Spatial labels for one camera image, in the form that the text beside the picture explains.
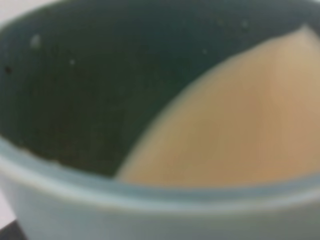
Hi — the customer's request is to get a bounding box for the teal plastic cup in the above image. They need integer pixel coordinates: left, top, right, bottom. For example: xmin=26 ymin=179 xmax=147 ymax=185
xmin=0 ymin=0 xmax=320 ymax=240

